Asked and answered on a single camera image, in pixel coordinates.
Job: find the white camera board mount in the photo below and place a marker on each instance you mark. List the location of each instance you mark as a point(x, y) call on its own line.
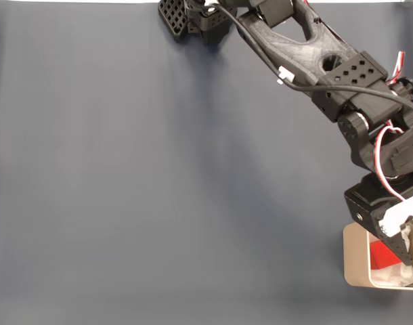
point(403, 211)

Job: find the dark grey table mat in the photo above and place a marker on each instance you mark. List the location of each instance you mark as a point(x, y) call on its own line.
point(125, 186)

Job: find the beige metal box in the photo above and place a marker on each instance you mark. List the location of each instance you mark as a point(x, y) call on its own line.
point(354, 257)

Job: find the red cube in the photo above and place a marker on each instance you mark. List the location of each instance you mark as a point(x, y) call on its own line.
point(380, 257)

